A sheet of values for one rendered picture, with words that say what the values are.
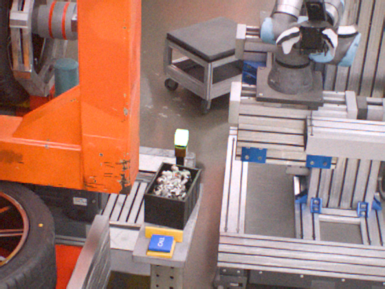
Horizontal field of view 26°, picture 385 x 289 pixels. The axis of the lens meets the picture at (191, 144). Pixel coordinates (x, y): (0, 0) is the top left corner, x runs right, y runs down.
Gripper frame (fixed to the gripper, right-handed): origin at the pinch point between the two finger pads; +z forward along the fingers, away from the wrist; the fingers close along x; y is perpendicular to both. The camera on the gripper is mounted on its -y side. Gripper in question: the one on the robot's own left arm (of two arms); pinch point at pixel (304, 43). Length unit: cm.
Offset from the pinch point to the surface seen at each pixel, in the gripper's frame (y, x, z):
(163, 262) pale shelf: 75, 45, 4
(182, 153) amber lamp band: 58, 51, -34
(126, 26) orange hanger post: 4, 55, -13
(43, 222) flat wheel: 62, 83, 8
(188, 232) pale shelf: 74, 42, -11
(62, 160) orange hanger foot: 50, 83, -9
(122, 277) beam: 104, 74, -19
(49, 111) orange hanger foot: 34, 86, -12
